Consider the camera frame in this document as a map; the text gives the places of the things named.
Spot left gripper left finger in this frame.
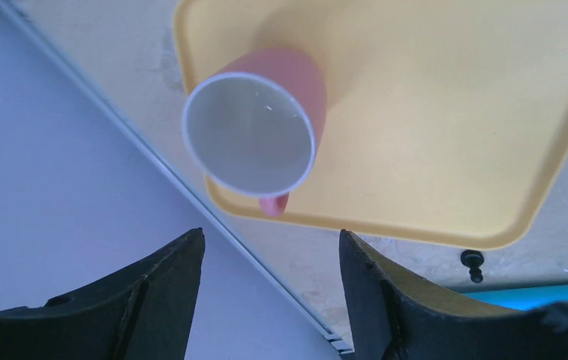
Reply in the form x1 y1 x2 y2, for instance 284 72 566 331
0 228 206 359

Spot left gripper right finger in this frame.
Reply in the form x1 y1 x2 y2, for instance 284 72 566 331
339 230 568 359

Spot pink mug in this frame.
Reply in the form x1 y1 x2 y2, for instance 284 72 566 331
182 48 327 216

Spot blue toy microphone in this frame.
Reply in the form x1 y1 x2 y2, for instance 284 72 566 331
464 284 568 311

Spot yellow plastic tray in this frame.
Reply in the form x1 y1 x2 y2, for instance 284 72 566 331
173 1 568 250

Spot aluminium frame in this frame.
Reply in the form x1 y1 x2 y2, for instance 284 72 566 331
6 1 355 359

